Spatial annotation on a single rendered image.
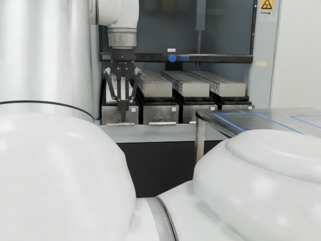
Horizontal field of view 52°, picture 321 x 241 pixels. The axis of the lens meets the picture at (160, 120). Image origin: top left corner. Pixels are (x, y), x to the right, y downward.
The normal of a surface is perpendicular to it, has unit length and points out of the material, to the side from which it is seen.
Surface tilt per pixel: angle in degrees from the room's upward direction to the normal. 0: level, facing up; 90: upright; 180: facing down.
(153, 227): 16
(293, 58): 90
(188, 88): 90
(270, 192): 49
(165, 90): 90
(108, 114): 90
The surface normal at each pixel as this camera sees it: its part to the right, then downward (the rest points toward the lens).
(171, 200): -0.23, -0.95
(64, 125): 0.41, -0.82
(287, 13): 0.15, 0.24
